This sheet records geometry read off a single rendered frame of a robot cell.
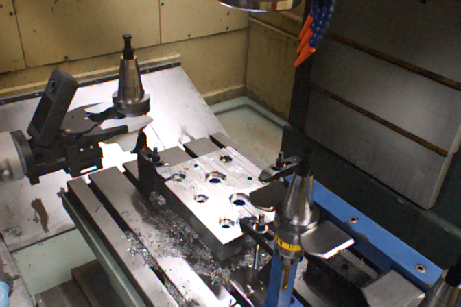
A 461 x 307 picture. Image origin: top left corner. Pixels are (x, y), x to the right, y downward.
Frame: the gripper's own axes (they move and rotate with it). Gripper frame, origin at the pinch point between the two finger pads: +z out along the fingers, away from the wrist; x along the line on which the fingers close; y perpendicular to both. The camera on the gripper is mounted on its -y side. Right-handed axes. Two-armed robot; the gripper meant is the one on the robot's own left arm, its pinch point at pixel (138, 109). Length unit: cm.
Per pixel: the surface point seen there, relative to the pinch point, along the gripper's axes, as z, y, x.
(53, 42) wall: 15, 23, -100
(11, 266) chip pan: -23, 63, -41
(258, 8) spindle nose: 19.4, -16.4, 7.0
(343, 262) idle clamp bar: 30, 31, 28
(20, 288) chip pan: -23, 63, -32
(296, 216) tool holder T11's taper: 7.3, 3.7, 32.9
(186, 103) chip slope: 59, 51, -81
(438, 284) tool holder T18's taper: 8, -1, 53
